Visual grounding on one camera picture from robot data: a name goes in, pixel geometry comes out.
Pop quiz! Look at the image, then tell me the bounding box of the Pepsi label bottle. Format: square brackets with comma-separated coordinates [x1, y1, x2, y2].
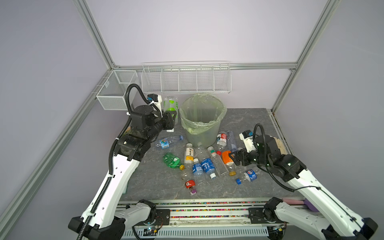
[236, 169, 259, 185]

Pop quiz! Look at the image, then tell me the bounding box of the clear bottle colourful label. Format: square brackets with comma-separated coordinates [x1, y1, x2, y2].
[156, 135, 184, 149]

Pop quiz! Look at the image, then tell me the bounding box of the clear bottle green label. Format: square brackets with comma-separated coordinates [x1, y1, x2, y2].
[163, 96, 179, 126]

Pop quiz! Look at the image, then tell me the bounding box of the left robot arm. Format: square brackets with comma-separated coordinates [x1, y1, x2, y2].
[68, 84, 176, 240]

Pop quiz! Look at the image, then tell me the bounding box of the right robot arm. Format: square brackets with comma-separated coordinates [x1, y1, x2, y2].
[229, 124, 378, 240]

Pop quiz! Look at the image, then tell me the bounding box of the green bagged waste bin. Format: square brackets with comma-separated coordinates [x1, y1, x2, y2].
[179, 94, 227, 148]

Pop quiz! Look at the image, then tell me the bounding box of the orange label bottle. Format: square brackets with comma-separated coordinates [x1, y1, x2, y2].
[222, 150, 237, 176]

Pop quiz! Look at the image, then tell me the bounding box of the clear bottle blue cap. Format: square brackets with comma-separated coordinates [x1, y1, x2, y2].
[227, 130, 237, 152]

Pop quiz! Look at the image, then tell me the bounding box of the clear bottle green cap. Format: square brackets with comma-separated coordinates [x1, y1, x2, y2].
[208, 146, 229, 177]

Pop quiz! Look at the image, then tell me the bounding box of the red label cola bottle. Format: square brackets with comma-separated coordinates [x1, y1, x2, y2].
[217, 131, 227, 147]

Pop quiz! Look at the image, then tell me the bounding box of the blue label bottle white cap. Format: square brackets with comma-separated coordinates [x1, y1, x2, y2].
[196, 146, 217, 180]

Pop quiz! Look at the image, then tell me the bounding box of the beige wooden brush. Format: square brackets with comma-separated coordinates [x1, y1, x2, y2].
[274, 137, 288, 155]

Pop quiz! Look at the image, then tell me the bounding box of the small blue label bottle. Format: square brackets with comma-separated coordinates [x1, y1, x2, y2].
[192, 159, 206, 186]

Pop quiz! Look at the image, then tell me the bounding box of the crushed green bottle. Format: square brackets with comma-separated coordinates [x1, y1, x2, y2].
[163, 153, 181, 169]

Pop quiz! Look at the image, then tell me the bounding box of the bottle yellow white label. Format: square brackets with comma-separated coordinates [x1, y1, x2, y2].
[184, 143, 194, 165]

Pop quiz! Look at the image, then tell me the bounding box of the clear bottle yellow cap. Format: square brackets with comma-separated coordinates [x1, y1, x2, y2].
[179, 164, 194, 182]

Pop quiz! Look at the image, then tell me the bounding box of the red label purple cap bottle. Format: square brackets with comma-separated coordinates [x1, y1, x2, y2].
[185, 180, 197, 196]

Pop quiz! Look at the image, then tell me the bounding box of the purple pink tool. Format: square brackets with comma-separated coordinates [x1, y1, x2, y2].
[283, 198, 320, 213]

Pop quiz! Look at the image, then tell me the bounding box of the white mesh side basket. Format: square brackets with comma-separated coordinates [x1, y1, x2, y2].
[97, 70, 141, 111]

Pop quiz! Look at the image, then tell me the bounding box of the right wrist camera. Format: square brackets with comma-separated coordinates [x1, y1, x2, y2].
[239, 130, 256, 153]

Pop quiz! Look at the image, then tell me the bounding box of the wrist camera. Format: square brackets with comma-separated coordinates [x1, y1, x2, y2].
[148, 94, 163, 113]
[239, 130, 256, 153]

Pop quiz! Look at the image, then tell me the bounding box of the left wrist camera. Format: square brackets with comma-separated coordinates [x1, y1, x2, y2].
[148, 94, 163, 113]

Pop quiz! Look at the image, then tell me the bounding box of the white wire wall basket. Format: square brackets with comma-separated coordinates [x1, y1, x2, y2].
[142, 61, 232, 94]

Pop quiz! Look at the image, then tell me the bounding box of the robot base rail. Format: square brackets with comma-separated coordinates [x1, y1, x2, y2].
[113, 197, 328, 240]

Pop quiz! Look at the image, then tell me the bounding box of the aluminium frame corner post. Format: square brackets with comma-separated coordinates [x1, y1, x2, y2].
[73, 0, 116, 69]

